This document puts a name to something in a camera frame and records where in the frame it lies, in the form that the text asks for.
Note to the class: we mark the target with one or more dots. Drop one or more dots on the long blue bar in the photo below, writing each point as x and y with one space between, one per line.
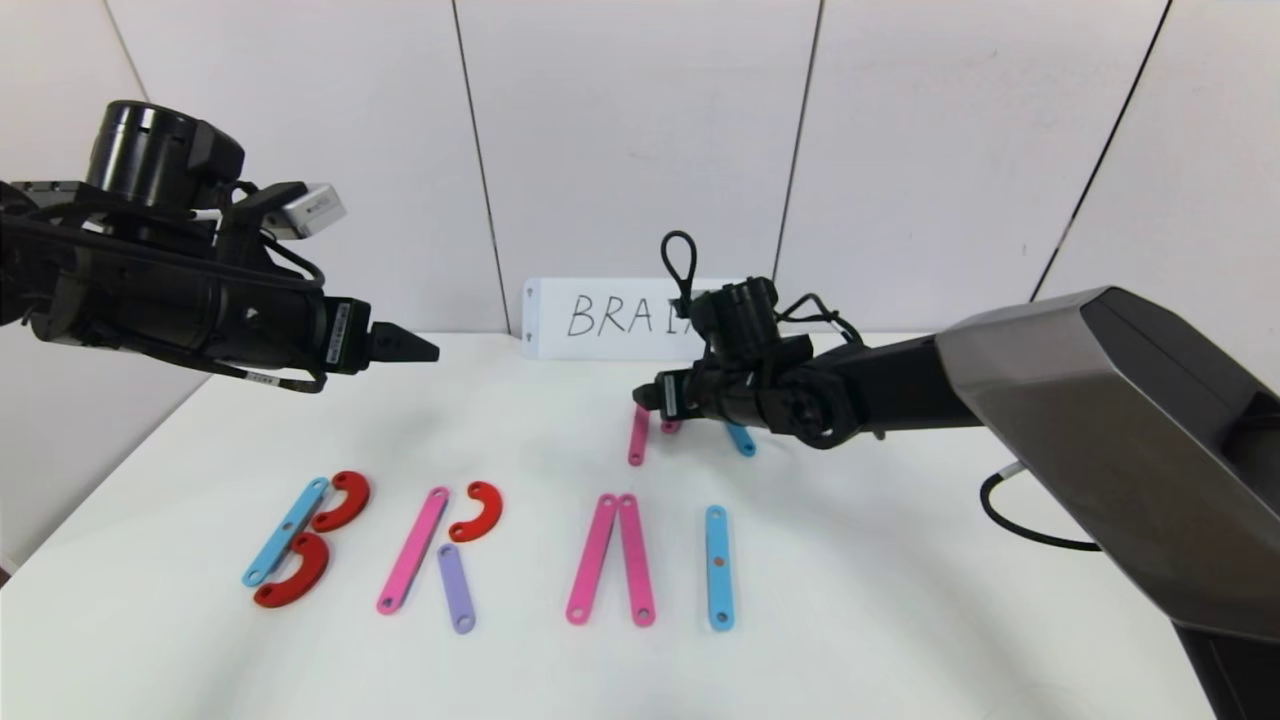
719 592
303 508

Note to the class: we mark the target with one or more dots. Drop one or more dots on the short blue bar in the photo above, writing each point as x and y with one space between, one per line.
743 442

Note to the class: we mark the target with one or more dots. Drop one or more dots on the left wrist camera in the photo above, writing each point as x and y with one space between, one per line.
310 212

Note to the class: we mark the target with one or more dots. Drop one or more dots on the large red arc piece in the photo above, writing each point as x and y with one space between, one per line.
316 572
360 497

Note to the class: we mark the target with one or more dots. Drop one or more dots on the white BRAIN sign card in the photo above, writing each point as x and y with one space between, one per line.
600 345

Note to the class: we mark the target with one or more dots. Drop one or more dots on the short purple bar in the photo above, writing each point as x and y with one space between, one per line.
457 590

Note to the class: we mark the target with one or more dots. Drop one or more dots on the black right camera bracket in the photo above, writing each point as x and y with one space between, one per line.
770 352

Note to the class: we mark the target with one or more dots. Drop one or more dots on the long pink bar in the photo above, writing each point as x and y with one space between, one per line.
635 560
638 440
413 550
592 558

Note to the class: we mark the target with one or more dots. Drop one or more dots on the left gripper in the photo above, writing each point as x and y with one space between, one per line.
346 336

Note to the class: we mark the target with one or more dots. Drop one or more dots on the black left camera bracket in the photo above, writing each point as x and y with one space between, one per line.
250 215

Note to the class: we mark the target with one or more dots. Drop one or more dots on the small red arc piece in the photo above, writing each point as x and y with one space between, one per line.
490 510

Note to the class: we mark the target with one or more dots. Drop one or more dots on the black camera bracket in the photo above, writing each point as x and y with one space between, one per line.
770 352
250 215

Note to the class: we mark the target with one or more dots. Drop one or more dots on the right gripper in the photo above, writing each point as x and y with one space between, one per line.
671 397

